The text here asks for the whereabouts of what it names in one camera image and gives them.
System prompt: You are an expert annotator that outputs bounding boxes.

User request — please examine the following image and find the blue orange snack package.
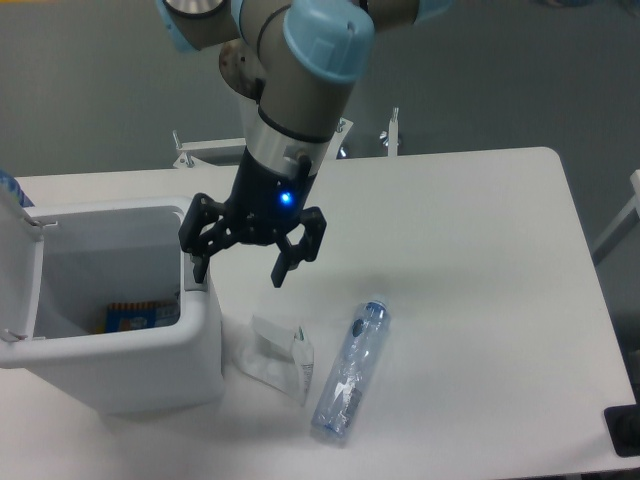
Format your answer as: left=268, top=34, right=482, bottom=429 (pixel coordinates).
left=103, top=300, right=180, bottom=333

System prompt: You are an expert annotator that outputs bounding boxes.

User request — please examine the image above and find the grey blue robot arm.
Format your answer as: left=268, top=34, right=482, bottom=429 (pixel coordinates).
left=156, top=1, right=448, bottom=286

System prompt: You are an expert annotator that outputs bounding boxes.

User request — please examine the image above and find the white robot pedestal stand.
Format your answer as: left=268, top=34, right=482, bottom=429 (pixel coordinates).
left=171, top=39, right=404, bottom=170

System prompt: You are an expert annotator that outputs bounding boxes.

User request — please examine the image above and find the blue bottle at left edge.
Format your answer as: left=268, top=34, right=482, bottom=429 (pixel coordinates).
left=0, top=169, right=34, bottom=208

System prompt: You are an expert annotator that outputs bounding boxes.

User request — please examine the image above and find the black table clamp mount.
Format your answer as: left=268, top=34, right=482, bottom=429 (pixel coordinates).
left=604, top=404, right=639, bottom=458

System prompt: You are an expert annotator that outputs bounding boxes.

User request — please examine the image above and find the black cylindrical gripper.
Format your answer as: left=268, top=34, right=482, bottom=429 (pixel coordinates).
left=179, top=150, right=327, bottom=288

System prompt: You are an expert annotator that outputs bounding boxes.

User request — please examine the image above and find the crumpled white plastic wrapper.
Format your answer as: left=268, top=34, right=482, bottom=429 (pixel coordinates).
left=232, top=316, right=314, bottom=406

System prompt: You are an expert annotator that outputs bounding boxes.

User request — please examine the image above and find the white frame at right edge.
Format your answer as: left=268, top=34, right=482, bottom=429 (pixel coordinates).
left=591, top=170, right=639, bottom=265

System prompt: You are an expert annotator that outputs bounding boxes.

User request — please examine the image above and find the clear plastic water bottle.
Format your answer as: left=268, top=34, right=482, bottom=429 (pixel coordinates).
left=311, top=296, right=391, bottom=443

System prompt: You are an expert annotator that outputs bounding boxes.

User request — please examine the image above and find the white push-top trash can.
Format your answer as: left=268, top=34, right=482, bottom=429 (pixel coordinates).
left=1, top=193, right=224, bottom=414

